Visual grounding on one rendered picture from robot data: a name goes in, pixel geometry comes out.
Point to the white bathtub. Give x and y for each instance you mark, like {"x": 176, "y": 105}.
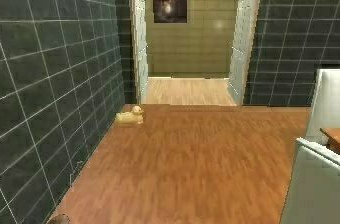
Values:
{"x": 324, "y": 180}

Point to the dark framed wall picture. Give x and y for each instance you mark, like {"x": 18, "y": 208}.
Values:
{"x": 170, "y": 10}

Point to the white room door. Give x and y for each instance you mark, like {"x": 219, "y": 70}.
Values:
{"x": 242, "y": 50}

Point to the yellow rubber duck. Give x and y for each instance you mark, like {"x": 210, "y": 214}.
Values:
{"x": 129, "y": 116}

